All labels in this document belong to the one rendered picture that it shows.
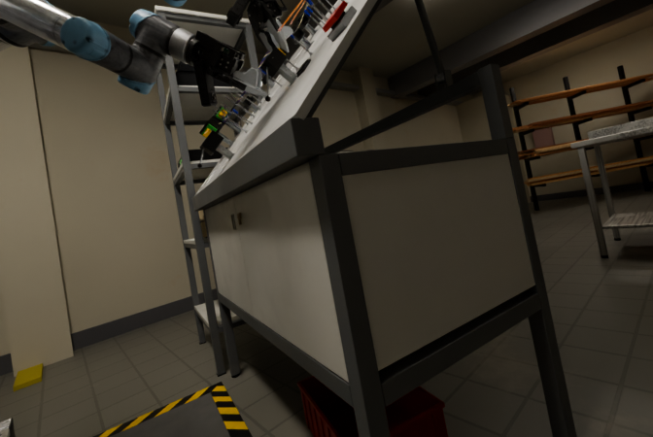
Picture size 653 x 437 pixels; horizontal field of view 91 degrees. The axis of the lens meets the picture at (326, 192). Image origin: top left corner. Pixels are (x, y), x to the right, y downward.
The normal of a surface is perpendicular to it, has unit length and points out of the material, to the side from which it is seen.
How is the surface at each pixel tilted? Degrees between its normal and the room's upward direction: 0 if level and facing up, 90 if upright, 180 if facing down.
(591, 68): 90
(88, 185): 90
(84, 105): 90
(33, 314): 90
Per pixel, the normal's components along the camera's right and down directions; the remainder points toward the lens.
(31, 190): 0.64, -0.14
